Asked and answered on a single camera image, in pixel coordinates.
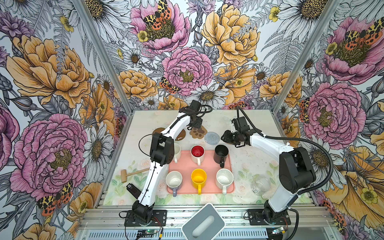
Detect small wooden mallet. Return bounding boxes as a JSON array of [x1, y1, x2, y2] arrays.
[[121, 168, 150, 183]]

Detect clear glass cup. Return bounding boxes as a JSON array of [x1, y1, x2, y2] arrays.
[[251, 175, 271, 196]]

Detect aluminium front rail frame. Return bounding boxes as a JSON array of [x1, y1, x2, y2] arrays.
[[75, 204, 342, 240]]

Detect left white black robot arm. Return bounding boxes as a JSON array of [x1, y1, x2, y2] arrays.
[[127, 100, 213, 225]]

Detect yellow mug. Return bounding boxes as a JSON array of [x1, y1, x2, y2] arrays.
[[191, 169, 207, 195]]

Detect white mug purple handle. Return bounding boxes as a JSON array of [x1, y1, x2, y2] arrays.
[[166, 171, 183, 197]]

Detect black rectangular remote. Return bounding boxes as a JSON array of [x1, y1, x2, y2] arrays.
[[126, 183, 142, 199]]

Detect glossy brown round coaster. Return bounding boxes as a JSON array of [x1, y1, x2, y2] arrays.
[[176, 130, 186, 141]]

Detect grey blue round coaster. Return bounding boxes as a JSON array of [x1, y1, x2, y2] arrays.
[[204, 132, 221, 146]]

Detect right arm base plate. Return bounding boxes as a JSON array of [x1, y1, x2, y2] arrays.
[[247, 209, 292, 226]]

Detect green circuit board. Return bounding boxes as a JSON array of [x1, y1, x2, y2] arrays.
[[137, 230, 156, 239]]

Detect brown paw print coaster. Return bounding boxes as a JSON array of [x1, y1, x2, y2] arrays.
[[190, 126, 208, 139]]

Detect black mug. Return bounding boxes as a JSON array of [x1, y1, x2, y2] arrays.
[[214, 145, 229, 169]]

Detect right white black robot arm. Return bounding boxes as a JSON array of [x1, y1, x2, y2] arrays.
[[221, 107, 334, 225]]

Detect matte brown round coaster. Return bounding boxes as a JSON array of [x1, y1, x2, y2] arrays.
[[152, 128, 165, 135]]

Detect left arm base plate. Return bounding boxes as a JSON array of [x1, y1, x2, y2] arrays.
[[124, 210, 168, 227]]

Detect white mug front right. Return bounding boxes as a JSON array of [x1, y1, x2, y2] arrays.
[[216, 169, 234, 195]]

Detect pink rectangular tray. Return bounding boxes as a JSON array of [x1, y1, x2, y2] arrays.
[[169, 150, 235, 195]]

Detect white mug off tray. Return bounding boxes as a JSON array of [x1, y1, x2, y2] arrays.
[[174, 144, 182, 164]]

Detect white mug red inside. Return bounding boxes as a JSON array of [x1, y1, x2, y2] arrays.
[[191, 145, 205, 166]]

